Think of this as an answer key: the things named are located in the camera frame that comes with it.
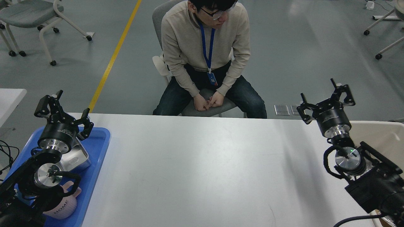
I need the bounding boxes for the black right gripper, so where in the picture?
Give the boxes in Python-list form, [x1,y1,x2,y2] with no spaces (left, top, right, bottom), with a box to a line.
[297,78,356,138]

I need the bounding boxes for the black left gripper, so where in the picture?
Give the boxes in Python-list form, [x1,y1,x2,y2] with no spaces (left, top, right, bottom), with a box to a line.
[34,90,94,154]

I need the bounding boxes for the stainless steel rectangular tray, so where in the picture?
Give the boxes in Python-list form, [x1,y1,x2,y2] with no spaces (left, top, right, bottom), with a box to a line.
[56,138,91,174]

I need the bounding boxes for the pink HOME mug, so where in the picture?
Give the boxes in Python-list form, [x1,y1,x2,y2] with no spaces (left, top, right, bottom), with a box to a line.
[43,187,82,219]

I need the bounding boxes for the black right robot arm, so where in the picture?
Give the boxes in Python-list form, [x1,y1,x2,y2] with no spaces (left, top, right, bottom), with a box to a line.
[297,79,404,227]

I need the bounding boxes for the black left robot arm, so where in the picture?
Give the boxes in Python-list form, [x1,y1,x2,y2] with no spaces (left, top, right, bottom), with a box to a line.
[1,90,94,227]

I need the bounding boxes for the right metal floor plate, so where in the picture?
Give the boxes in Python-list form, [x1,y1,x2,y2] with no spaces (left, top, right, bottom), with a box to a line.
[290,105,301,116]

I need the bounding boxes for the metal floor plate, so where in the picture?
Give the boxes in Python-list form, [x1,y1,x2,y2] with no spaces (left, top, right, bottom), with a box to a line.
[274,105,290,115]
[290,105,301,116]

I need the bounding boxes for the left metal floor plate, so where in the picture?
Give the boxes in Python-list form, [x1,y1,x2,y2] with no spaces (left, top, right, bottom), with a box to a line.
[274,105,290,115]

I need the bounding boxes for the white side table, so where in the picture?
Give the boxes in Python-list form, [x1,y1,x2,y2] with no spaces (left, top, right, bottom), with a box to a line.
[0,89,27,126]

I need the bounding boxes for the beige plastic bin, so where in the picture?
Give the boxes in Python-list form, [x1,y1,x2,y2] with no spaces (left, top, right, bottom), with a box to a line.
[349,121,404,169]

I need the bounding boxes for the grey wheeled chair left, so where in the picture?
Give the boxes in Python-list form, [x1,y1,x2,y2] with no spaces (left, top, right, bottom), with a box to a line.
[0,0,92,66]

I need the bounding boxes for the white power adapter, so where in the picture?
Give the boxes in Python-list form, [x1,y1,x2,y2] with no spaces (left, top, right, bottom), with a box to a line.
[365,0,375,10]

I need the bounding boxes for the white wheeled chair right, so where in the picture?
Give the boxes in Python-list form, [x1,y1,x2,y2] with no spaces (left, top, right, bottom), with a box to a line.
[363,0,404,61]

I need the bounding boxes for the seated man in beige sweater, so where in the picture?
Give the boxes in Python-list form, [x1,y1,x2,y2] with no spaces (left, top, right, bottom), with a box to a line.
[153,0,267,118]

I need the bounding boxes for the black cables at left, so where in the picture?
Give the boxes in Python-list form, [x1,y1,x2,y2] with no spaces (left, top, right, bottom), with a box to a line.
[0,140,20,175]

